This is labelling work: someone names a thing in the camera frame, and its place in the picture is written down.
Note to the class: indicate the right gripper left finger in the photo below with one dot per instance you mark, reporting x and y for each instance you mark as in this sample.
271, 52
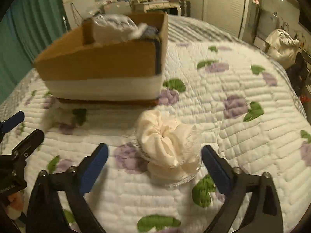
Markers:
45, 212

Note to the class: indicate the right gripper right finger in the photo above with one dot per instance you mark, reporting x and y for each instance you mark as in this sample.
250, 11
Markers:
263, 213

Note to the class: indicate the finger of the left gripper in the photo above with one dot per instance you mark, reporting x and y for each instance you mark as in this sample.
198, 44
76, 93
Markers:
27, 146
12, 122

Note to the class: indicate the white green plush toy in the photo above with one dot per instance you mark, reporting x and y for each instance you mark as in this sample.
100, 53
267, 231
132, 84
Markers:
66, 120

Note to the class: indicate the cream fabric scrunchie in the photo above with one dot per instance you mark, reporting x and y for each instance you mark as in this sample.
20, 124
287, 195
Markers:
171, 148

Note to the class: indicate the white towel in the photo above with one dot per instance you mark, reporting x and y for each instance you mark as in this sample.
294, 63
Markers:
116, 28

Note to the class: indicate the blue Vinda tissue pack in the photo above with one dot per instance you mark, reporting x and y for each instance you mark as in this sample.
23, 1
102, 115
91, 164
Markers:
150, 34

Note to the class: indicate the left hand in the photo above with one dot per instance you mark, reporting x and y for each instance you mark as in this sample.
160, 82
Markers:
16, 206

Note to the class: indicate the green curtain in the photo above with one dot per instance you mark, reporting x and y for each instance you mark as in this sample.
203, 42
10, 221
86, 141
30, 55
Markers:
27, 28

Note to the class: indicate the white floral quilted bedspread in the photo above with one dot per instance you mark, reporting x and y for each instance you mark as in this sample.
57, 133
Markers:
240, 100

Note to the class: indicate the brown cardboard box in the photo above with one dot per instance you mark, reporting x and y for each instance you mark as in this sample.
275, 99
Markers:
75, 68

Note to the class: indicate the small grey refrigerator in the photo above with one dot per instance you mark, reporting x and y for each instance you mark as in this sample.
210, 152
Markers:
121, 7

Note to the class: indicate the white stuffed laundry bag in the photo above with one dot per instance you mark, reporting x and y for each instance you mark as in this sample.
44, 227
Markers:
282, 48

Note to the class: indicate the white dressing table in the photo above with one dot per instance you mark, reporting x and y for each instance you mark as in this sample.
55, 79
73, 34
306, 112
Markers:
171, 7

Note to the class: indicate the white sliding wardrobe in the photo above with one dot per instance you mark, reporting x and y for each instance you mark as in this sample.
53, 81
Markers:
228, 15

